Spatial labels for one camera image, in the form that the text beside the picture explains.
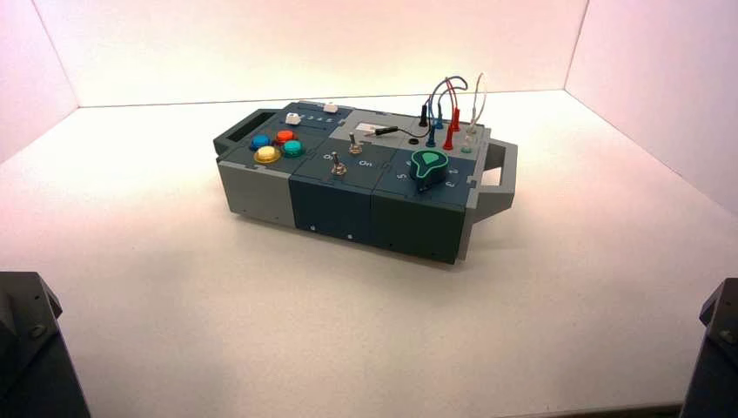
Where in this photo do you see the dark teal grey control box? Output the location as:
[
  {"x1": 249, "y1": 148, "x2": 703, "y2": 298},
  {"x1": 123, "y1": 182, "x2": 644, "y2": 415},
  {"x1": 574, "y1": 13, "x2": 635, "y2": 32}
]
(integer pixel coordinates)
[{"x1": 213, "y1": 101, "x2": 519, "y2": 266}]

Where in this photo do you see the dark green rotary knob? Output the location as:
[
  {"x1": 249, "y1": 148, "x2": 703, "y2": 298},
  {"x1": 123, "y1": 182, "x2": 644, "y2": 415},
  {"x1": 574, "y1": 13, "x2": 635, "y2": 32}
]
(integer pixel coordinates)
[{"x1": 409, "y1": 148, "x2": 451, "y2": 192}]

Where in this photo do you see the black banana plug cable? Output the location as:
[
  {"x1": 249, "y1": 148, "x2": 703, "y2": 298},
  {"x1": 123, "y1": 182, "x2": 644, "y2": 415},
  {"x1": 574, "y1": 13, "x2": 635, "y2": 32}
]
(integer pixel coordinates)
[{"x1": 364, "y1": 104, "x2": 433, "y2": 141}]

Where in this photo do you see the blue banana plug cable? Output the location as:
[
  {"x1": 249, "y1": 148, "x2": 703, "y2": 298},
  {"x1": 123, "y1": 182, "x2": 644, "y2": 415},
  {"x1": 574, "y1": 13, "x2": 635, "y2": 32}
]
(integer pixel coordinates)
[{"x1": 425, "y1": 76, "x2": 469, "y2": 149}]

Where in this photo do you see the red banana plug cable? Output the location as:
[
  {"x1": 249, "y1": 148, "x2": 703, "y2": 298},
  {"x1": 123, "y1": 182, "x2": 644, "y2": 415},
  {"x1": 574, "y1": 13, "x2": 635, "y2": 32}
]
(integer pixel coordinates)
[{"x1": 442, "y1": 79, "x2": 462, "y2": 152}]

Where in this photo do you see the white banana plug cable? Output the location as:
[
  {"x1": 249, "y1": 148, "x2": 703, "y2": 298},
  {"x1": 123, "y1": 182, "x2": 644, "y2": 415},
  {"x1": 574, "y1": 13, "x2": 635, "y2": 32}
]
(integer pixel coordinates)
[{"x1": 460, "y1": 72, "x2": 488, "y2": 152}]

